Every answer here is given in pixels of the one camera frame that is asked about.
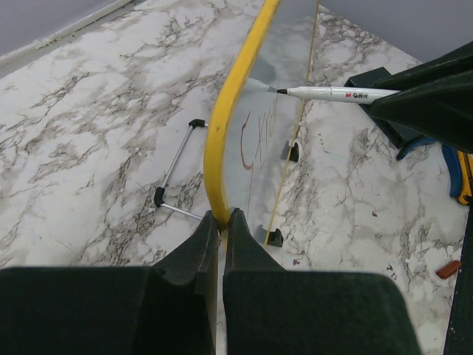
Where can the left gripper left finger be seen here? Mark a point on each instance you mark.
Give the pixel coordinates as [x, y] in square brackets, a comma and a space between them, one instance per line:
[166, 308]

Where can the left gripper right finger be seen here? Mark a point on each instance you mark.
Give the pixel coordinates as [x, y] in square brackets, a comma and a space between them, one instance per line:
[270, 310]

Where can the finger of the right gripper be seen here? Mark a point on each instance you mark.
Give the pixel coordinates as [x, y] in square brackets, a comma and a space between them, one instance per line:
[435, 99]

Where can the white marker pen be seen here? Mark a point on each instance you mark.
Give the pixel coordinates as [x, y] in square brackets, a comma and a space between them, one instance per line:
[338, 94]

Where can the red marker cap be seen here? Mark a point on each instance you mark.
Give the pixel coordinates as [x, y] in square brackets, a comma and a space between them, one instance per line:
[449, 269]

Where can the yellow framed whiteboard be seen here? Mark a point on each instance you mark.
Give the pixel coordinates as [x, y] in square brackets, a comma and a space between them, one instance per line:
[251, 136]

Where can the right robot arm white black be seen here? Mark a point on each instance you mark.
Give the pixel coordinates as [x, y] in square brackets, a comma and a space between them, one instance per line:
[459, 333]

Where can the yellow black utility knife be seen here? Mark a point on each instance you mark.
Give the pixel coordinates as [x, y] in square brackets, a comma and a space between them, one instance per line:
[466, 166]

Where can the aluminium table frame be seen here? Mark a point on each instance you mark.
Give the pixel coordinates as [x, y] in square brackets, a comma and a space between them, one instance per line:
[28, 27]

